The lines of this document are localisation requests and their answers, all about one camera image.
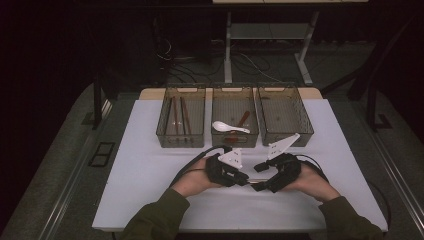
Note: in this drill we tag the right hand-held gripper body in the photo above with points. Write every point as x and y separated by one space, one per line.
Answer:
285 171

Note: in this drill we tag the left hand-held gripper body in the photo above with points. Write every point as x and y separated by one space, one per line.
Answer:
221 171

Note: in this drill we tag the white ceramic spoon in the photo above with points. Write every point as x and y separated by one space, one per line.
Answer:
221 126

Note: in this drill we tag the brown wooden spoon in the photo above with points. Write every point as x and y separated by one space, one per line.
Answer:
244 117

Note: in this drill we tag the translucent grey plastic bin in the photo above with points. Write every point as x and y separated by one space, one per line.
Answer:
196 116
230 106
283 116

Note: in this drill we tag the black chopstick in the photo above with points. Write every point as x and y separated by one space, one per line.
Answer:
182 115
169 115

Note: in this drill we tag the person's left hand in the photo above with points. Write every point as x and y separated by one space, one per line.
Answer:
195 180

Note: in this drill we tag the person's right hand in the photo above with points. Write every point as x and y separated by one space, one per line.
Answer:
313 185

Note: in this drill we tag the white table mat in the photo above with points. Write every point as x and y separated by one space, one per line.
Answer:
140 186

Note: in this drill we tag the black metal stand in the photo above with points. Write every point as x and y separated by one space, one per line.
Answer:
97 100
371 106

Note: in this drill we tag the metal floor rail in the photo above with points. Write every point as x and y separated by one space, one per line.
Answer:
66 193
400 186

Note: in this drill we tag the white metal desk frame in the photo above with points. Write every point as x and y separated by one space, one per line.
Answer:
227 50

